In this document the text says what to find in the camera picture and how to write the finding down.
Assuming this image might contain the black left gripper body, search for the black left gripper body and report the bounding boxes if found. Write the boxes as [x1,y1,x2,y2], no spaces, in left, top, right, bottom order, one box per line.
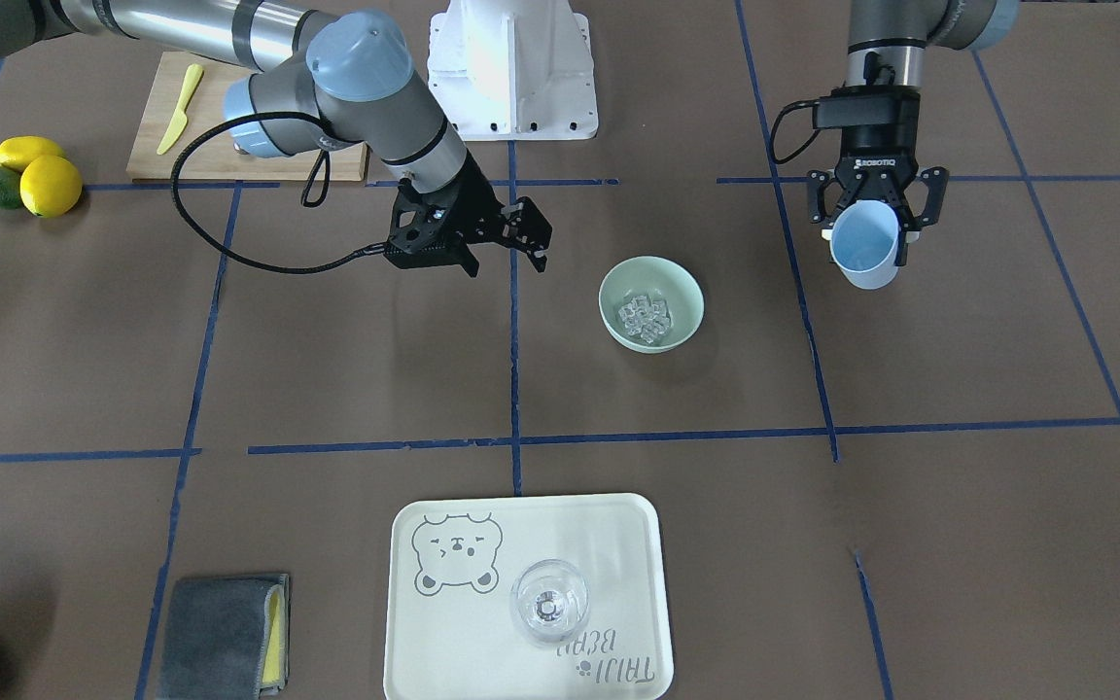
[812,86,921,211]

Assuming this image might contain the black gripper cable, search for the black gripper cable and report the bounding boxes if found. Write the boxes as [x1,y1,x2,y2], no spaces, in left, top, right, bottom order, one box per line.
[169,111,396,276]

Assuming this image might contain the yellow plastic knife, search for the yellow plastic knife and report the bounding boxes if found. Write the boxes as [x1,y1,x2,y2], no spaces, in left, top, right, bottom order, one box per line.
[155,63,205,156]

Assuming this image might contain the light blue cup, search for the light blue cup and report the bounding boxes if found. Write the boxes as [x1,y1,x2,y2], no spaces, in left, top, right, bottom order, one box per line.
[828,200,899,291]

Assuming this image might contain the wooden cutting board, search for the wooden cutting board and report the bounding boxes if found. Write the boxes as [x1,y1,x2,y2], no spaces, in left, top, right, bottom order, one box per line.
[125,52,368,183]

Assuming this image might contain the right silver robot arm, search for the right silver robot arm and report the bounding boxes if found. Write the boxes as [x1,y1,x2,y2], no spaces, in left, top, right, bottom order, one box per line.
[0,1,552,276]

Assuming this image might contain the mint green bowl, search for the mint green bowl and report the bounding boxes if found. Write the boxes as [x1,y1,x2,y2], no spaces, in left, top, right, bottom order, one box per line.
[597,256,706,354]

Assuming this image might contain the yellow lemon lower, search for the yellow lemon lower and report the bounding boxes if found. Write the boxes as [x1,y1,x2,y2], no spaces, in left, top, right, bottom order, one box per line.
[19,155,84,218]

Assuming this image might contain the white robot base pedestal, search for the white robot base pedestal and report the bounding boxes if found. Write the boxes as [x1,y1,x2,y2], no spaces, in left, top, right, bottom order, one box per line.
[427,1,600,143]

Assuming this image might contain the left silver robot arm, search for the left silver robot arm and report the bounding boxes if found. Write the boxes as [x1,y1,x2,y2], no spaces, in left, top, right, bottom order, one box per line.
[808,1,1021,267]

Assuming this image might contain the yellow lemon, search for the yellow lemon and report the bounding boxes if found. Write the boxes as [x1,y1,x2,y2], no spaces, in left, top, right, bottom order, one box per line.
[0,134,66,174]
[19,155,84,218]

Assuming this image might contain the yellow lemon upper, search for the yellow lemon upper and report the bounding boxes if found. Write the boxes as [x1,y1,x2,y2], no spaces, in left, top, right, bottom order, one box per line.
[0,134,66,174]

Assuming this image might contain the clear ice cubes in cup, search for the clear ice cubes in cup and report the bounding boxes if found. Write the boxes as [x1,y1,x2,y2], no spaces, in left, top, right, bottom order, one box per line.
[616,293,673,346]

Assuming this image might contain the clear wine glass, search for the clear wine glass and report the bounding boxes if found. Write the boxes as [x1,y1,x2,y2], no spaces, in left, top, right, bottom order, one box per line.
[510,558,591,646]

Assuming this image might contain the cream bear tray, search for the cream bear tray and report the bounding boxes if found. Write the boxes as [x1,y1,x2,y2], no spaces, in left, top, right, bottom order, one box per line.
[383,493,675,699]

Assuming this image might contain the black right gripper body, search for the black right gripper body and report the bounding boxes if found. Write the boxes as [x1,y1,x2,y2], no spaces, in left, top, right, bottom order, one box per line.
[385,160,508,276]

